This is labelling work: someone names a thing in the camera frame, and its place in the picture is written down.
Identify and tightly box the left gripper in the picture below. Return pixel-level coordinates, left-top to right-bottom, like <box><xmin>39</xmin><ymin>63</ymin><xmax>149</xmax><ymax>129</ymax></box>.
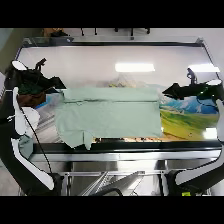
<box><xmin>40</xmin><ymin>76</ymin><xmax>67</xmax><ymax>94</ymax></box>

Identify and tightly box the pale grey garment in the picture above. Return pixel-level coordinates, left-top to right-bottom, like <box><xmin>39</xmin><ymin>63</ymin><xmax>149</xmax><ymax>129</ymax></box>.
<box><xmin>17</xmin><ymin>134</ymin><xmax>35</xmax><ymax>160</ymax></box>

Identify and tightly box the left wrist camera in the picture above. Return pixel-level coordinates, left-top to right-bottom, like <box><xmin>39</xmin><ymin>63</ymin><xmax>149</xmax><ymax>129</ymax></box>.
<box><xmin>34</xmin><ymin>57</ymin><xmax>48</xmax><ymax>72</ymax></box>

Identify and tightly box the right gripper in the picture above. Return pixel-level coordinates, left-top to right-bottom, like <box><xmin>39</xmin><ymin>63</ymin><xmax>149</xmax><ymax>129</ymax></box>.
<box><xmin>162</xmin><ymin>82</ymin><xmax>197</xmax><ymax>101</ymax></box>

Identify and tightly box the brown garment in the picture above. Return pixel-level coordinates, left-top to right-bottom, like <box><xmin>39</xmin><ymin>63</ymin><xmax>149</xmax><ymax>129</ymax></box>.
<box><xmin>16</xmin><ymin>92</ymin><xmax>47</xmax><ymax>108</ymax></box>

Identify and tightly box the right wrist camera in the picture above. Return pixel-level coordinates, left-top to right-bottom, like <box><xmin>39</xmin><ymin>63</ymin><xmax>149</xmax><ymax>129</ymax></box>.
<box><xmin>186</xmin><ymin>67</ymin><xmax>199</xmax><ymax>85</ymax></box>

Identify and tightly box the pale green shirt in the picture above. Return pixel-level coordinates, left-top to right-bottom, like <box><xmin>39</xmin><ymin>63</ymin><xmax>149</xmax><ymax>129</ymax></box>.
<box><xmin>54</xmin><ymin>86</ymin><xmax>164</xmax><ymax>151</ymax></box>

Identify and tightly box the white garment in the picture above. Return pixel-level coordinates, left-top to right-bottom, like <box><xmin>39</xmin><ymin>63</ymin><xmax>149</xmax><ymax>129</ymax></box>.
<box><xmin>19</xmin><ymin>106</ymin><xmax>41</xmax><ymax>136</ymax></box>

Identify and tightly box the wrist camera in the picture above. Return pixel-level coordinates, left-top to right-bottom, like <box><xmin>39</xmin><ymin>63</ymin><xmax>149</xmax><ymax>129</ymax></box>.
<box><xmin>34</xmin><ymin>57</ymin><xmax>48</xmax><ymax>72</ymax></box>
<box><xmin>186</xmin><ymin>67</ymin><xmax>199</xmax><ymax>85</ymax></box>

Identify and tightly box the black cable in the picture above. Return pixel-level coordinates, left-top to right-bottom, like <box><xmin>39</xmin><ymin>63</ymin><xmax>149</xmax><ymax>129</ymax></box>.
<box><xmin>17</xmin><ymin>102</ymin><xmax>54</xmax><ymax>175</ymax></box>
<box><xmin>94</xmin><ymin>186</ymin><xmax>125</xmax><ymax>197</ymax></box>

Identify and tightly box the silver frame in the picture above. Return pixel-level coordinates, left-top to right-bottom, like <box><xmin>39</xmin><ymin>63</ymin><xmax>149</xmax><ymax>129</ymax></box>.
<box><xmin>19</xmin><ymin>35</ymin><xmax>224</xmax><ymax>197</ymax></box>

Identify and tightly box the dark green garment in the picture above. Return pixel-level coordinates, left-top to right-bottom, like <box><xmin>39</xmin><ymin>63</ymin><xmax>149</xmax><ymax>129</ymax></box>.
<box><xmin>17</xmin><ymin>82</ymin><xmax>47</xmax><ymax>96</ymax></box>

